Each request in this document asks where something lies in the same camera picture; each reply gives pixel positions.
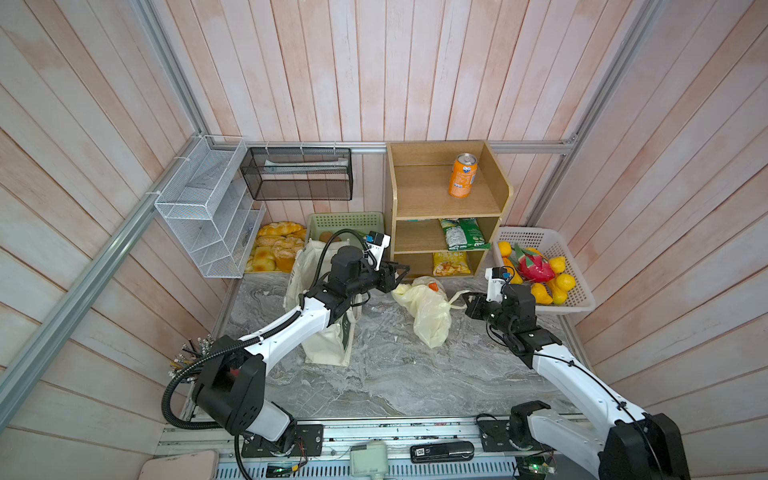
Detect yellow snack bag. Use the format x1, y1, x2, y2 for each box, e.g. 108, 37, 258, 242
432, 251, 472, 277

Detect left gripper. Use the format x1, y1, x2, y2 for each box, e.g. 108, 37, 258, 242
346, 257, 410, 296

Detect yellow lemon toy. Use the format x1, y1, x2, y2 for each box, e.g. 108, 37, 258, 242
555, 273, 577, 292

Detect brown potato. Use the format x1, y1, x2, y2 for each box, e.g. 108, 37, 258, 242
318, 231, 340, 243

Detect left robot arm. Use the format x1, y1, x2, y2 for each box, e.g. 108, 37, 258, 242
161, 232, 409, 453

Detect pile of bread buns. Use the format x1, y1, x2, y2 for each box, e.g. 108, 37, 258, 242
245, 221, 307, 273

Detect wooden shelf unit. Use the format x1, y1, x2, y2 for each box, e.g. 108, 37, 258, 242
384, 140, 513, 277

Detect white fruit basket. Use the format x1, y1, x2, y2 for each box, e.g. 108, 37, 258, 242
493, 227, 596, 315

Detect black barcode scanner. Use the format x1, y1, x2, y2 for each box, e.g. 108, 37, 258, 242
410, 441, 475, 464

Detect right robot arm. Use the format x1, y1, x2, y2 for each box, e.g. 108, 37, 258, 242
461, 278, 691, 479

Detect white adapter box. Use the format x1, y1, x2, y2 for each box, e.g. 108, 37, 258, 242
349, 440, 389, 480

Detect black mesh wall basket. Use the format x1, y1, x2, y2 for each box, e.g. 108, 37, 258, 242
240, 146, 354, 201

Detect cream canvas tote bag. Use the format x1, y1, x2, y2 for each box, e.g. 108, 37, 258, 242
283, 240, 362, 367

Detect yellow plastic grocery bag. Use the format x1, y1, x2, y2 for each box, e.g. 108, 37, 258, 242
392, 276, 468, 349

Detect orange soda can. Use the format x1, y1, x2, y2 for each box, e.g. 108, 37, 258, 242
449, 153, 478, 198

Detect red dragon fruit toy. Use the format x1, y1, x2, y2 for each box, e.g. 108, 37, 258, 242
514, 244, 556, 283

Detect green plastic basket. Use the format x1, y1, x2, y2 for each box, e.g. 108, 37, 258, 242
307, 212, 385, 241

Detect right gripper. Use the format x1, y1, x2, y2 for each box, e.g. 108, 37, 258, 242
462, 288, 513, 335

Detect green snack bag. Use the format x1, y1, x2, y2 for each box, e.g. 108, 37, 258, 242
439, 218, 490, 251

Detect white wire rack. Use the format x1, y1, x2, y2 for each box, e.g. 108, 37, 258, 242
155, 135, 265, 279

